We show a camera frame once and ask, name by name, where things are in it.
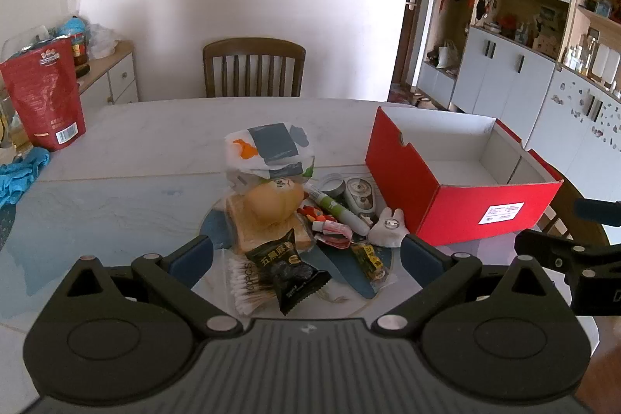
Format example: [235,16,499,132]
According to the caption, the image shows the pink candy wrappers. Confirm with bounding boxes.
[313,220,355,250]

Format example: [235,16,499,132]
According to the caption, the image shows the white tote bag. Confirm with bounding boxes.
[438,40,459,68]

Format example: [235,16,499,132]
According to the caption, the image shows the green white tube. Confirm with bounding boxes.
[305,181,370,236]

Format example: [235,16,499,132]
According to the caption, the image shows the white wooden wall cabinet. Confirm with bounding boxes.
[417,0,621,201]

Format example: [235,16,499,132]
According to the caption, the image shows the white plush keychain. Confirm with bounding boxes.
[368,206,404,247]

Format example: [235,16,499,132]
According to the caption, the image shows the white printed plastic bag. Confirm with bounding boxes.
[224,122,316,194]

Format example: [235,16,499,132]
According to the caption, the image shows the red label bottle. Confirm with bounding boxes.
[73,33,91,66]

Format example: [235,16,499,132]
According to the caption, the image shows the round metal tin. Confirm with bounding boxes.
[317,173,346,197]

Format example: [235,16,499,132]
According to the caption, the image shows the red snack bag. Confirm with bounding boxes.
[0,36,87,151]

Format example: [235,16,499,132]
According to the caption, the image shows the toast bread packet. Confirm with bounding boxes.
[224,193,316,255]

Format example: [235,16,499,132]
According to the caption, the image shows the yellow plush toy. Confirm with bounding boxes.
[243,178,304,230]

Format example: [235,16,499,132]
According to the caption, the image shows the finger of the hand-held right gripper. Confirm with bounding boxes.
[514,230,621,273]
[574,197,621,228]

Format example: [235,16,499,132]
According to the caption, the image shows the red cardboard box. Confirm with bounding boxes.
[365,106,564,246]

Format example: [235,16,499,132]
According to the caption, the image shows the white wooden sideboard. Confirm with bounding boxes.
[73,40,139,108]

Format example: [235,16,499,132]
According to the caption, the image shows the grey oval device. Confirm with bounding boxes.
[343,176,376,216]

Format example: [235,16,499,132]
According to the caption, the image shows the brown wooden chair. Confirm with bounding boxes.
[203,38,306,99]
[538,184,614,247]

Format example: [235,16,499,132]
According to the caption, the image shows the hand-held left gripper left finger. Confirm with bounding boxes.
[63,234,243,337]

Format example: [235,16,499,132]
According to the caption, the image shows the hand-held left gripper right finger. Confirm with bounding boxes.
[371,234,556,337]

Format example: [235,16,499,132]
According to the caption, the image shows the blue cloth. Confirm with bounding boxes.
[0,147,50,207]

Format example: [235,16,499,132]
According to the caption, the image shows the black snack packet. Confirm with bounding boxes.
[245,229,333,317]

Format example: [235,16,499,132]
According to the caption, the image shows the cotton swab pack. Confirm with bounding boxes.
[227,258,282,315]

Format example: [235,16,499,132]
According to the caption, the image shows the red orange toy keychain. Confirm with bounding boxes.
[297,205,331,230]

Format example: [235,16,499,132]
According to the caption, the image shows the white rectangular container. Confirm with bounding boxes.
[593,43,621,81]

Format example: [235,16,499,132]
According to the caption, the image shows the glass jar yellow liquid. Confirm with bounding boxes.
[0,94,31,153]

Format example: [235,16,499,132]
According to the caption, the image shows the patterned doormat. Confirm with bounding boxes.
[388,87,419,105]

